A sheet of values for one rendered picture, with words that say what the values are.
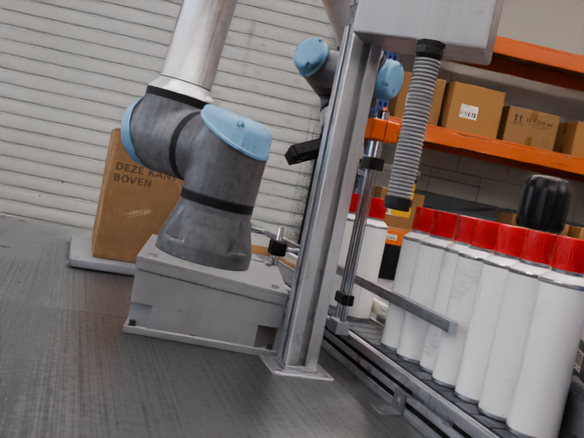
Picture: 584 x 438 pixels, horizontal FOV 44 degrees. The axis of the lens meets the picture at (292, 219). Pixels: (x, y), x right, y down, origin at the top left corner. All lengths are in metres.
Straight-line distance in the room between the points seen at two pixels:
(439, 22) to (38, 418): 0.63
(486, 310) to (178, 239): 0.48
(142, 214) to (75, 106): 3.91
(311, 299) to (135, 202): 0.63
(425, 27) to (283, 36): 4.50
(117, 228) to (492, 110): 3.78
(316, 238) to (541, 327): 0.35
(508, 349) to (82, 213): 4.77
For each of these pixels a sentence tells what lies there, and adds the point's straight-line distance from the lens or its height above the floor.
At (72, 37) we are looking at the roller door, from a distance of 5.49.
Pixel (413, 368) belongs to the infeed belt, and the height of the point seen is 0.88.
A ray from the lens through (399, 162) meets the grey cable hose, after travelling 0.90.
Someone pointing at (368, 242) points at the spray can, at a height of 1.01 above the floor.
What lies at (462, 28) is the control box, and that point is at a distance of 0.94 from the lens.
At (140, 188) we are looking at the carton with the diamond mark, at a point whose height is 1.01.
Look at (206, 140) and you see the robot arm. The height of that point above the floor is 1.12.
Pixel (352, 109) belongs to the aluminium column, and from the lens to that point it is 1.00.
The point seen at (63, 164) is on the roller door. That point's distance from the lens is 5.43.
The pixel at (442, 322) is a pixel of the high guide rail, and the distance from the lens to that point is 0.88.
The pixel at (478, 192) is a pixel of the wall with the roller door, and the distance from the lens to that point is 5.81.
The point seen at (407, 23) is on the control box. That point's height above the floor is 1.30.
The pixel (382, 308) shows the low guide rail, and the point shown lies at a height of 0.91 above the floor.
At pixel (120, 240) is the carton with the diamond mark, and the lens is 1.54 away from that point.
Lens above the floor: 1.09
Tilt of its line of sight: 3 degrees down
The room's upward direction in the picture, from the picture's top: 12 degrees clockwise
